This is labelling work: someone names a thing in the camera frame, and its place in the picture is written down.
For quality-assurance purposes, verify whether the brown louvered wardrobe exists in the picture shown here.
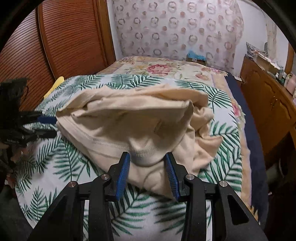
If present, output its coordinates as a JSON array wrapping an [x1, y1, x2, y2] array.
[[1, 1, 116, 110]]

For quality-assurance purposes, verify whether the cardboard box on cabinet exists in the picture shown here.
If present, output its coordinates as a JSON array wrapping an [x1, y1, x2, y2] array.
[[255, 53, 281, 75]]

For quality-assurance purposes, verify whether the yellow plush toy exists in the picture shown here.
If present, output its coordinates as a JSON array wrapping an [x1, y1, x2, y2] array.
[[44, 76, 65, 99]]

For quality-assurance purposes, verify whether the floral bed blanket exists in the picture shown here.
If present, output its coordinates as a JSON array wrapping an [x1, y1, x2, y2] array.
[[100, 56, 258, 217]]

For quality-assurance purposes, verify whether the pink thermos bottle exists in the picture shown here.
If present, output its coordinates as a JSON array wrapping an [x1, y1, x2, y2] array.
[[285, 73, 296, 95]]

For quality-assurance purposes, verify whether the circle pattern lace curtain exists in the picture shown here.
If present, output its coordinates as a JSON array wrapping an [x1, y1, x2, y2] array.
[[112, 0, 244, 72]]

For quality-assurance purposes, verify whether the left hand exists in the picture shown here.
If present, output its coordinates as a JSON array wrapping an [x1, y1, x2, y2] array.
[[1, 143, 29, 168]]

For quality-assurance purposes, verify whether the beige t-shirt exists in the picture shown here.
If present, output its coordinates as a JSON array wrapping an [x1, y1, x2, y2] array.
[[56, 84, 223, 198]]

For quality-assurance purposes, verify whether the blue cloth on box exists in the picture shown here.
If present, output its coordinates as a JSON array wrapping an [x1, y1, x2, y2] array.
[[186, 50, 207, 66]]

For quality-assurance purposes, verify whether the wooden sideboard cabinet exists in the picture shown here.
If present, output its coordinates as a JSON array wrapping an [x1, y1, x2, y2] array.
[[240, 56, 295, 163]]

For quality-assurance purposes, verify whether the dark blue mattress sheet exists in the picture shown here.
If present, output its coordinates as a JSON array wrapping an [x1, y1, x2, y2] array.
[[226, 73, 268, 227]]

